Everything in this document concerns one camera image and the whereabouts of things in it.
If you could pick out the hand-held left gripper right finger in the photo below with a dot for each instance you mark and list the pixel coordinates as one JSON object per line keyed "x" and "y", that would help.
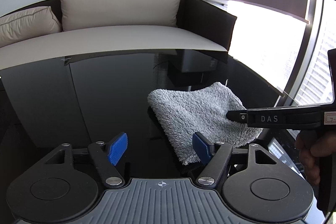
{"x": 202, "y": 148}

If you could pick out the grey towel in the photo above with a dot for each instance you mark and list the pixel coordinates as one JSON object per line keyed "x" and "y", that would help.
{"x": 194, "y": 113}

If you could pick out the large beige cushion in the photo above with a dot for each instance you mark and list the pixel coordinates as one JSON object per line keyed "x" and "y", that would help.
{"x": 118, "y": 6}

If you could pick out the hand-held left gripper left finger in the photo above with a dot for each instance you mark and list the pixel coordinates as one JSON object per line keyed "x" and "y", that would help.
{"x": 118, "y": 148}

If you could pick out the beige sofa with dark frame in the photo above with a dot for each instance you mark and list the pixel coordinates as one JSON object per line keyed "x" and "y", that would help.
{"x": 210, "y": 22}

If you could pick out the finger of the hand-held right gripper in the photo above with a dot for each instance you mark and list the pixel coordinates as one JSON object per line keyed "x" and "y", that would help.
{"x": 237, "y": 116}

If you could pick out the small beige cushion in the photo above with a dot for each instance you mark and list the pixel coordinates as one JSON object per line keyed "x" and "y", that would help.
{"x": 26, "y": 24}

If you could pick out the person's right hand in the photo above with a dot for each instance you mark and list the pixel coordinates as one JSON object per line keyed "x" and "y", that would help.
{"x": 309, "y": 155}

